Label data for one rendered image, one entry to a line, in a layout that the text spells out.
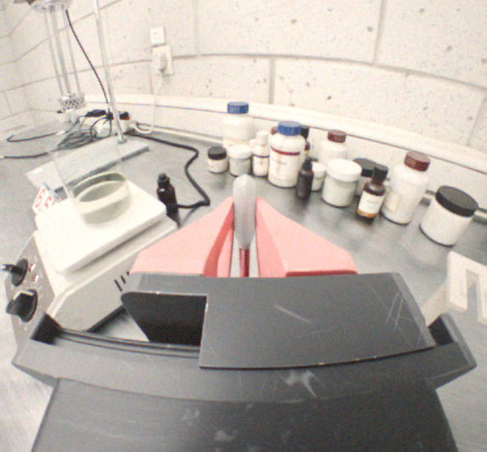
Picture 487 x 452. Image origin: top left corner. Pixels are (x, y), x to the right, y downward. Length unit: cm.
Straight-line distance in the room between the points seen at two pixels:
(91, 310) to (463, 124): 64
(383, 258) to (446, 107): 33
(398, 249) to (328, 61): 39
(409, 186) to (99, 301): 42
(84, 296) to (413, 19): 62
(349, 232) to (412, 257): 10
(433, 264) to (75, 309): 43
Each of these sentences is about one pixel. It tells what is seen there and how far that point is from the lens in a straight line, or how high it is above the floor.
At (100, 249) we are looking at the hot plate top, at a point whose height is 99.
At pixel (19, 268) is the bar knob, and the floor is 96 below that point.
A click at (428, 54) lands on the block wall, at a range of 54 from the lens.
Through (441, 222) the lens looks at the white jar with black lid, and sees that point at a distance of 41.
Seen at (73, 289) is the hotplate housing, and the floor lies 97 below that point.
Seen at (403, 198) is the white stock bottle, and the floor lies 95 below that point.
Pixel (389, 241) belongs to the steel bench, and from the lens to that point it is 38.
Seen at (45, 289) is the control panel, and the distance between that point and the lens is 26.
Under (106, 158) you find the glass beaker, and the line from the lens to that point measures 22.
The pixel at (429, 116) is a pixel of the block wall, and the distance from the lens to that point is 54.
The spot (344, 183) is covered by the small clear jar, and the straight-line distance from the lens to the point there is 39.
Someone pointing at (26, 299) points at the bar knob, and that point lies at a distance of 26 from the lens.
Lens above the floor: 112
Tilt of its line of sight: 36 degrees down
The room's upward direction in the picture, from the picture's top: straight up
